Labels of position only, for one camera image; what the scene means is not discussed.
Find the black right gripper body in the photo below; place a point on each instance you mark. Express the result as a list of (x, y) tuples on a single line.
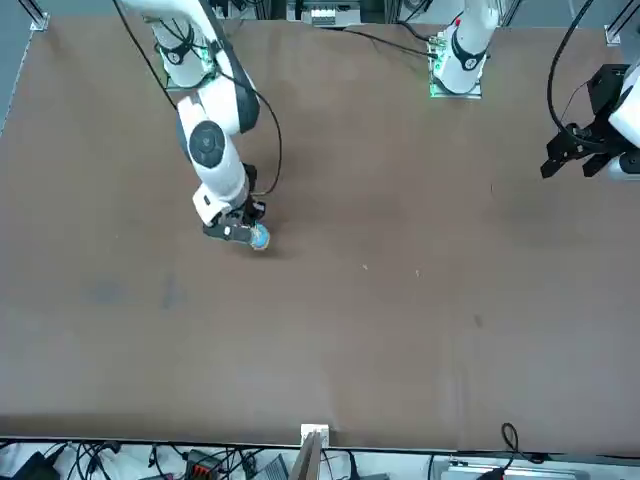
[(239, 216)]

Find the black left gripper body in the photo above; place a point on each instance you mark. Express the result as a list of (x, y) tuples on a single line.
[(607, 90)]

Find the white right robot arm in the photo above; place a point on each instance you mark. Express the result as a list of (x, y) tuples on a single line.
[(215, 150)]

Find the white power strip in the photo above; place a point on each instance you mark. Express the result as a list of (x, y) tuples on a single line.
[(327, 15)]

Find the black device with red ports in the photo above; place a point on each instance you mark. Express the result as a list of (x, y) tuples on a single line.
[(202, 465)]

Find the grey power adapter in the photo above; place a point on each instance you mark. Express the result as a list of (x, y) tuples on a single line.
[(276, 469)]

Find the black power adapter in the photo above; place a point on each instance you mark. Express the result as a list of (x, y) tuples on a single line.
[(32, 467)]

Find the silver metal box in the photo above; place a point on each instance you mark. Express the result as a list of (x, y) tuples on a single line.
[(475, 470)]

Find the aluminium corner bracket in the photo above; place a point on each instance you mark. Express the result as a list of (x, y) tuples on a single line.
[(37, 17), (617, 27)]

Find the metal frame post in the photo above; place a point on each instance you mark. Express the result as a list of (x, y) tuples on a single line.
[(310, 450)]

